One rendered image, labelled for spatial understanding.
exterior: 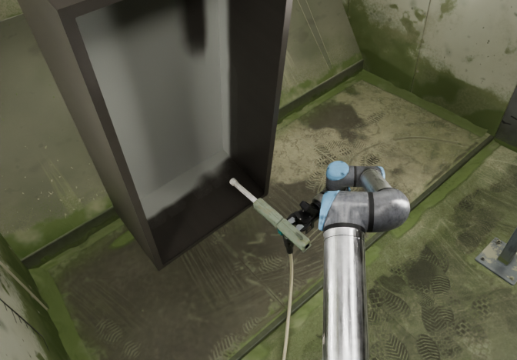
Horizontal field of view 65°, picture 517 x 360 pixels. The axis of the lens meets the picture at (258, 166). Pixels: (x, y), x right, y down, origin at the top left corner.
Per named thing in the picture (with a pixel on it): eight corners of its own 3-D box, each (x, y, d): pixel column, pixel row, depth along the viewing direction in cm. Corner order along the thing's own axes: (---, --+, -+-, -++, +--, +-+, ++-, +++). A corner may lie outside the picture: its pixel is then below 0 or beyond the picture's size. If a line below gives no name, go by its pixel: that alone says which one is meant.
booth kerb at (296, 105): (32, 274, 222) (21, 261, 213) (31, 271, 223) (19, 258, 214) (362, 73, 330) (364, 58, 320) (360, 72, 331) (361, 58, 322)
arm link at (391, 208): (420, 198, 108) (382, 161, 174) (371, 196, 110) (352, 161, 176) (418, 240, 110) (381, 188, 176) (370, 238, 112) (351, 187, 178)
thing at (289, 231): (313, 265, 176) (311, 238, 159) (305, 272, 174) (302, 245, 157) (242, 201, 203) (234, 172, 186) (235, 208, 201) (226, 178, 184)
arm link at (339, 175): (354, 158, 171) (351, 177, 181) (325, 158, 173) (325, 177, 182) (355, 176, 165) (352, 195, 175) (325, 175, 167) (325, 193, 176)
